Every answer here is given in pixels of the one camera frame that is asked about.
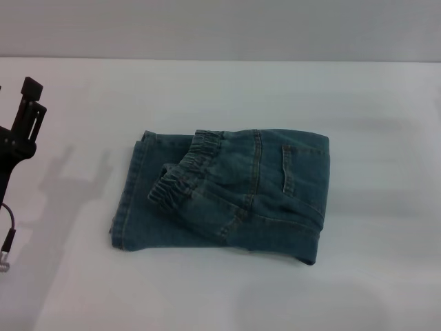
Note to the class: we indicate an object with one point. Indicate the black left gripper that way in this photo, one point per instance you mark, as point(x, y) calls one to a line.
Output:
point(12, 157)

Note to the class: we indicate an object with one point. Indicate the blue denim shorts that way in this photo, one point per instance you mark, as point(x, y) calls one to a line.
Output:
point(220, 200)

